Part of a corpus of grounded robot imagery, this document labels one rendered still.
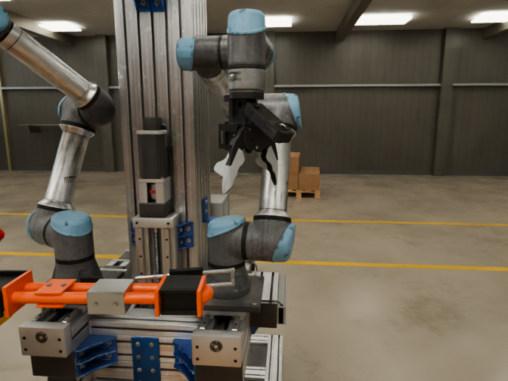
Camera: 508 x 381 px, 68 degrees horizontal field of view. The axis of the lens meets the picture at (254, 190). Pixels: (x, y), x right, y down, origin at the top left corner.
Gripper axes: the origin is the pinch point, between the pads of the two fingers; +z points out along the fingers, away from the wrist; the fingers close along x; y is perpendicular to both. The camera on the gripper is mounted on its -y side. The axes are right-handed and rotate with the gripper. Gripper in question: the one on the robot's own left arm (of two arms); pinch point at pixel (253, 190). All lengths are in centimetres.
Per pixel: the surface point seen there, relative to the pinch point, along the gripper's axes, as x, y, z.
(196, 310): 17.2, -2.6, 19.8
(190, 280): 15.9, 0.9, 15.5
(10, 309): 42, 21, 19
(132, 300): 25.5, 5.7, 17.9
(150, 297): 23.0, 3.5, 17.4
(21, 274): 38.5, 25.1, 14.9
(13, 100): -243, 1302, -75
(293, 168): -532, 429, 83
